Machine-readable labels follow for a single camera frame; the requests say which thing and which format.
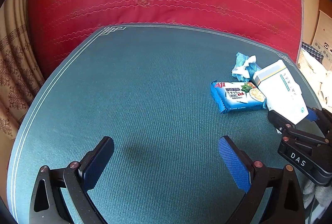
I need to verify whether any white medicine box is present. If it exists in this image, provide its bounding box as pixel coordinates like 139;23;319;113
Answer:
253;59;308;125

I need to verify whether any blue Aji cracker packet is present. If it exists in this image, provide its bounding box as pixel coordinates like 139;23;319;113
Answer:
210;81;267;114

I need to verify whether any teal blue wrapper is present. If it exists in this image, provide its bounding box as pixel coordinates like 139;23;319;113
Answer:
231;53;261;82

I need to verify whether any grey gloved right hand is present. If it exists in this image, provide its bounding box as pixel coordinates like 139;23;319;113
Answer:
302;181;332;208

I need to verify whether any floral plaid bed quilt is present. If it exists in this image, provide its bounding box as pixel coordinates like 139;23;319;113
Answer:
298;49;332;111

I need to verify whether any teal table mat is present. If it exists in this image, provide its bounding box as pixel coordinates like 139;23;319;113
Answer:
6;23;324;224

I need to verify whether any cardboard box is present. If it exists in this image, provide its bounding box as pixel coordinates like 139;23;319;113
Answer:
305;0;331;71

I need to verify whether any beige patterned curtain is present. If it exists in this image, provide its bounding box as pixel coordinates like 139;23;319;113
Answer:
0;0;45;141

